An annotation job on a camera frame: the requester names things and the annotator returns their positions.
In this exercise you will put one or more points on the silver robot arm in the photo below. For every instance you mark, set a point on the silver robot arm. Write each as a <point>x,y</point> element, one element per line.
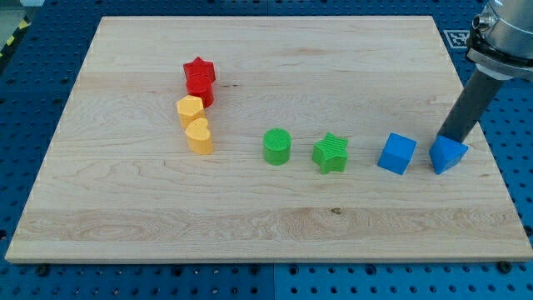
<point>500,40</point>

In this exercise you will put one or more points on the yellow hexagon block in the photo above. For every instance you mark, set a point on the yellow hexagon block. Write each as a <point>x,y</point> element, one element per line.
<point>189,108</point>

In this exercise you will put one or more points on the green cylinder block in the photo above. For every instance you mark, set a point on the green cylinder block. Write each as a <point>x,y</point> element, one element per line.
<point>277,146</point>

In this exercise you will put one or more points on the green star block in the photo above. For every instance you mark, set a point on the green star block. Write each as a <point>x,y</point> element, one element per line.
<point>330,153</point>

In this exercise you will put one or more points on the yellow heart block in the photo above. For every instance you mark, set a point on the yellow heart block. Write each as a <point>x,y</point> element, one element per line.
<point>199,137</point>

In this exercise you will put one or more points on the light wooden board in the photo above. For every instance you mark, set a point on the light wooden board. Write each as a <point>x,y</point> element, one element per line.
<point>119,183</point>

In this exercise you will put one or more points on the red cylinder block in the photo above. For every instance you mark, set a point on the red cylinder block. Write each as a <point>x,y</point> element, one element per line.
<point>201,86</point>

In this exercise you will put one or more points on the red star block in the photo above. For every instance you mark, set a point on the red star block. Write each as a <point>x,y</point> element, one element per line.
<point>198,66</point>

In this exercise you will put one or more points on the blue cube block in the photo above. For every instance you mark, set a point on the blue cube block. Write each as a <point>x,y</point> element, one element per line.
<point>397,153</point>

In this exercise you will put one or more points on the blue triangle block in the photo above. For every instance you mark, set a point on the blue triangle block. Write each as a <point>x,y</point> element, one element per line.
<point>445,153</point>

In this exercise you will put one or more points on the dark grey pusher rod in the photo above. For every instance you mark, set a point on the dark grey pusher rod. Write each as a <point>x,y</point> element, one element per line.
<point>475,97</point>

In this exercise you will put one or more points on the white fiducial marker tag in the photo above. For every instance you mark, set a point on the white fiducial marker tag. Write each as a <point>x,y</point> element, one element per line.
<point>456,38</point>

